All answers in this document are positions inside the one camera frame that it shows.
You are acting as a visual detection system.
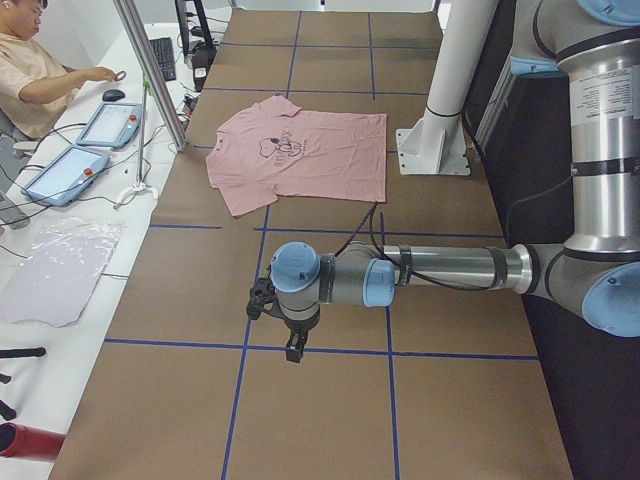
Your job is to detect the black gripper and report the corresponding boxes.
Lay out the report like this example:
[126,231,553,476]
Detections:
[284,318,313,363]

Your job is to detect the pink Snoopy t-shirt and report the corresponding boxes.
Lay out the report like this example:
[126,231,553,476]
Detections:
[206,95,387,217]

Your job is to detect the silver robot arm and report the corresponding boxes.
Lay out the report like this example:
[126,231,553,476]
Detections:
[246,1,639,362]

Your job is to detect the clear plastic bag with paper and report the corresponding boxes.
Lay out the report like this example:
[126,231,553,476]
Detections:
[1,217,123,328]

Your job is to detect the near blue teach pendant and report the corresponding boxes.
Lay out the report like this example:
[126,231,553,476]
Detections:
[21,145,110,207]

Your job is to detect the blue teach pendant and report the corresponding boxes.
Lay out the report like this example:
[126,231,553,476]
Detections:
[21,145,110,207]
[76,101,143,148]

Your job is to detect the far blue teach pendant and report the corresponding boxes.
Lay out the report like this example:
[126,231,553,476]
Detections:
[76,101,143,148]

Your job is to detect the black tripod legs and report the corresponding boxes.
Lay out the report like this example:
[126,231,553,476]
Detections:
[0,346,47,420]

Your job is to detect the red cylinder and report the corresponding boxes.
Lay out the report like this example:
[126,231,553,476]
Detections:
[1,422,66,462]

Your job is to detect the black device on desk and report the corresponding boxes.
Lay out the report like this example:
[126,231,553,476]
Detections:
[174,0,217,92]

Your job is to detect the black computer mouse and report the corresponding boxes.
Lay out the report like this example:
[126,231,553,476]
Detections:
[102,89,126,102]

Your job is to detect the black keyboard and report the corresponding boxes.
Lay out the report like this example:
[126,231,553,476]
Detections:
[150,37,176,82]

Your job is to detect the seated person in beige shirt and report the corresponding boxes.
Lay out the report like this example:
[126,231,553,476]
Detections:
[1,1,117,139]

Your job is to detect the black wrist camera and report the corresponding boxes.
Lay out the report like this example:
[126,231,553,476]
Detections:
[245,277,277,321]

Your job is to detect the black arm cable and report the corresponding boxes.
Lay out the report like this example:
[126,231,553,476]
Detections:
[333,201,494,291]

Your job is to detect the white camera mast with base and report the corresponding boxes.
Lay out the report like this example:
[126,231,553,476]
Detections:
[396,0,498,176]

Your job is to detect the silver aluminium frame post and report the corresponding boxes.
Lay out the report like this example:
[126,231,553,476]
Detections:
[113,0,186,152]

